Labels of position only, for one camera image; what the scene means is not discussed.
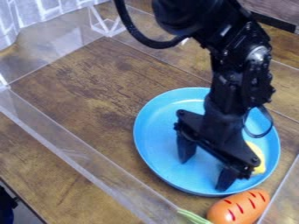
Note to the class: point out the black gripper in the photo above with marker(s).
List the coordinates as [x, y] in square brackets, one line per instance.
[216, 133]

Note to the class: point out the blue oval tray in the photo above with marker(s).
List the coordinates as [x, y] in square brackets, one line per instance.
[155, 141]

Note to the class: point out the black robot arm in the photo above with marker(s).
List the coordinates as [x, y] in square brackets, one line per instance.
[225, 30]

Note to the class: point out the orange toy carrot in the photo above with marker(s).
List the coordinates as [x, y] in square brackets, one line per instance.
[240, 208]

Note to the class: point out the dark object at lower left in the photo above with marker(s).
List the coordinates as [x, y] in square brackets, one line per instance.
[6, 205]

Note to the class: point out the white patterned curtain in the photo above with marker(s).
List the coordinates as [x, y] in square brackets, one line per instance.
[21, 13]

